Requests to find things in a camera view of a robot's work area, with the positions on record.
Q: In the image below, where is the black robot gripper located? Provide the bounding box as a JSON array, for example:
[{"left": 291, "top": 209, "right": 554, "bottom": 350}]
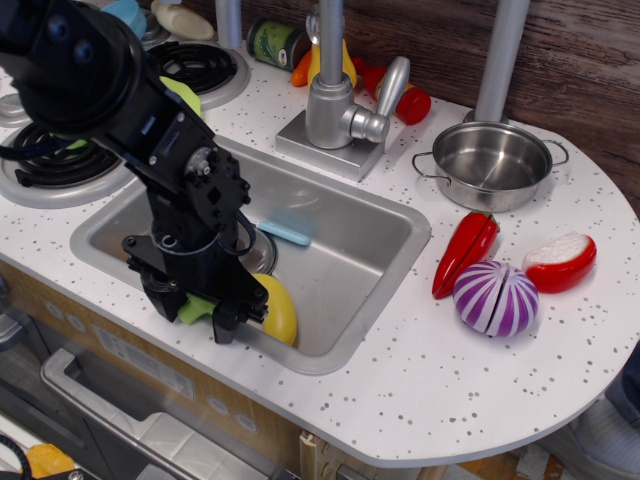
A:
[{"left": 122, "top": 187, "right": 269, "bottom": 344}]

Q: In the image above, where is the green toy broccoli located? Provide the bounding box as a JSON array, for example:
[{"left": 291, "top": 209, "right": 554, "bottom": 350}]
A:
[{"left": 177, "top": 294, "right": 217, "bottom": 325}]

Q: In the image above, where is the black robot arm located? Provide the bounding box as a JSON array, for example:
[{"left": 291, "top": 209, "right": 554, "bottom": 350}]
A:
[{"left": 1, "top": 1, "right": 268, "bottom": 344}]

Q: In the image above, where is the steel pot lid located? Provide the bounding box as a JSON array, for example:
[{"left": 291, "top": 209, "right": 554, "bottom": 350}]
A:
[{"left": 239, "top": 229, "right": 278, "bottom": 275}]

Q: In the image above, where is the yellow toy banana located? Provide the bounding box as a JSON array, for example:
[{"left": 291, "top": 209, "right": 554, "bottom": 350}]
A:
[{"left": 253, "top": 274, "right": 298, "bottom": 346}]

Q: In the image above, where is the light blue toy stick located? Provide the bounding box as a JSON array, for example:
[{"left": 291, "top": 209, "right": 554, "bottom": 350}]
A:
[{"left": 257, "top": 221, "right": 311, "bottom": 247}]

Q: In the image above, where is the grey toy sink basin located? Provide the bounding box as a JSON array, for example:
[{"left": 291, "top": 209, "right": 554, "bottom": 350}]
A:
[{"left": 68, "top": 134, "right": 432, "bottom": 377}]

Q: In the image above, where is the front left stove burner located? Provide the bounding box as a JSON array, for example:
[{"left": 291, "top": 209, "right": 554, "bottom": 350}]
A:
[{"left": 1, "top": 141, "right": 134, "bottom": 209}]

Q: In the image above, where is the stove burner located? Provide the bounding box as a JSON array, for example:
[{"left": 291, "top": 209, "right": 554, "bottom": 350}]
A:
[
  {"left": 148, "top": 41, "right": 250, "bottom": 110},
  {"left": 1, "top": 141, "right": 134, "bottom": 209}
]

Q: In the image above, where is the green toy apple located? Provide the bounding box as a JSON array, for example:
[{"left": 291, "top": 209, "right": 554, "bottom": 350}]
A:
[{"left": 66, "top": 140, "right": 88, "bottom": 150}]

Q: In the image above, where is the light green toy plate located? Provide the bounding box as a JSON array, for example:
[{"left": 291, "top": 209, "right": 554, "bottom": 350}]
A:
[{"left": 160, "top": 76, "right": 202, "bottom": 117}]

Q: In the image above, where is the yellow object bottom left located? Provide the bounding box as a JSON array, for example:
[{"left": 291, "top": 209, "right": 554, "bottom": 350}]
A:
[{"left": 26, "top": 444, "right": 75, "bottom": 479}]

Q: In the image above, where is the silver toy faucet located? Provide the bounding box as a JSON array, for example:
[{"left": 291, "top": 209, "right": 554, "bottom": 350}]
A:
[{"left": 275, "top": 0, "right": 410, "bottom": 181}]

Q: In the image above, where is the back right stove burner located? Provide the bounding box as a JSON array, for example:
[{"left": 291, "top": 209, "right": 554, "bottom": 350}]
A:
[{"left": 148, "top": 41, "right": 250, "bottom": 110}]

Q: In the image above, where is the small orange toy vegetable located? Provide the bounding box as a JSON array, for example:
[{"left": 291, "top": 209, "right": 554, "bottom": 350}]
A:
[{"left": 290, "top": 49, "right": 312, "bottom": 87}]

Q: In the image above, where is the silver stove knob left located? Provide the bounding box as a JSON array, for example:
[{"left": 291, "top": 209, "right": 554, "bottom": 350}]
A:
[{"left": 0, "top": 93, "right": 31, "bottom": 128}]

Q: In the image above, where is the silver stove knob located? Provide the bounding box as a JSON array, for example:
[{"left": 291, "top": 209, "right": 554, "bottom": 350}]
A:
[
  {"left": 142, "top": 18, "right": 170, "bottom": 48},
  {"left": 0, "top": 93, "right": 31, "bottom": 128}
]

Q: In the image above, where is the yellow toy pear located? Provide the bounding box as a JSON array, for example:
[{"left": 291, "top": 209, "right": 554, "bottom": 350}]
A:
[{"left": 307, "top": 41, "right": 358, "bottom": 87}]

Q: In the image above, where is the green labelled toy can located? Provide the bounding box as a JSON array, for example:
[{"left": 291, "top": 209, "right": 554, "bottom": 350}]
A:
[{"left": 246, "top": 18, "right": 311, "bottom": 72}]

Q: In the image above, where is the silver stove knob back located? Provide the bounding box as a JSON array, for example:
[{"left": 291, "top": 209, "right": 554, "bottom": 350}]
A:
[{"left": 142, "top": 18, "right": 170, "bottom": 48}]

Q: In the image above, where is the red toy chili pepper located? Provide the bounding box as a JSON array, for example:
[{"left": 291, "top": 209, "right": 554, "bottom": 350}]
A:
[{"left": 432, "top": 210, "right": 500, "bottom": 299}]

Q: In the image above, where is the purple striped toy onion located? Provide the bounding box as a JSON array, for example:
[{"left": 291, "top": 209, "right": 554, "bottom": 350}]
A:
[{"left": 453, "top": 261, "right": 539, "bottom": 338}]

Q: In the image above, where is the red toy ketchup bottle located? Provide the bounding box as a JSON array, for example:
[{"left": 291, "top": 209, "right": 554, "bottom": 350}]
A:
[{"left": 352, "top": 57, "right": 432, "bottom": 125}]

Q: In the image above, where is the grey support pole left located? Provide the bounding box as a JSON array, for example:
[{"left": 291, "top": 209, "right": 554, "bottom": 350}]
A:
[{"left": 215, "top": 0, "right": 242, "bottom": 49}]

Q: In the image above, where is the grey support pole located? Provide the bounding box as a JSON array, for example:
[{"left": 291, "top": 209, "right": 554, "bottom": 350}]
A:
[
  {"left": 464, "top": 0, "right": 530, "bottom": 123},
  {"left": 215, "top": 0, "right": 242, "bottom": 49}
]

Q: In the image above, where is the light blue toy bowl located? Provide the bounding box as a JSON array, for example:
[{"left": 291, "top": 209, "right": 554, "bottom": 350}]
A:
[{"left": 101, "top": 0, "right": 147, "bottom": 40}]

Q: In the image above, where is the red white toy wedge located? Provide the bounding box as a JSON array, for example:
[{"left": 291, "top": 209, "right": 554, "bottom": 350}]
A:
[{"left": 522, "top": 232, "right": 597, "bottom": 294}]

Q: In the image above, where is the grey support pole right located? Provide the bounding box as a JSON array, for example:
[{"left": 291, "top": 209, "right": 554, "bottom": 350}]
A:
[{"left": 464, "top": 0, "right": 530, "bottom": 123}]

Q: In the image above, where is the grey oven door handle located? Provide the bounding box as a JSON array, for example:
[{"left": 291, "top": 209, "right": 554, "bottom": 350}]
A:
[{"left": 40, "top": 348, "right": 292, "bottom": 479}]

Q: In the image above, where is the steel pot with handles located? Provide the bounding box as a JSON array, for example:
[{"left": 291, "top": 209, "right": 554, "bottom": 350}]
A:
[{"left": 411, "top": 121, "right": 570, "bottom": 213}]

